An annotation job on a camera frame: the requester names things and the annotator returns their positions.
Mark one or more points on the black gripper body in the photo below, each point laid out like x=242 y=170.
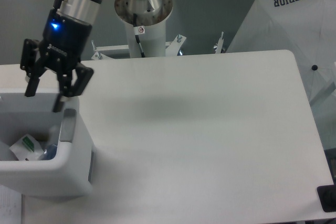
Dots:
x=64 y=39

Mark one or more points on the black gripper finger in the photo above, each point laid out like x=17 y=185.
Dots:
x=72 y=83
x=31 y=65

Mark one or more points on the clear plastic water bottle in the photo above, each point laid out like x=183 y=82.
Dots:
x=49 y=153

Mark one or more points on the white green plastic package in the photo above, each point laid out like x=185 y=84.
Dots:
x=28 y=148

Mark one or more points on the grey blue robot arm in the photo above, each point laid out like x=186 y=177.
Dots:
x=134 y=12

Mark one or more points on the white plastic trash can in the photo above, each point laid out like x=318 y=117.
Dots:
x=65 y=167

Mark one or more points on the white superior umbrella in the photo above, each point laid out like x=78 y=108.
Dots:
x=304 y=27

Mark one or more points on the black device at edge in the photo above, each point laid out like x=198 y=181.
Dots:
x=326 y=195

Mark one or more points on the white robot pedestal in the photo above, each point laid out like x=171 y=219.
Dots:
x=146 y=40

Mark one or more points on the white metal base frame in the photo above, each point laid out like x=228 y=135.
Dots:
x=173 y=48

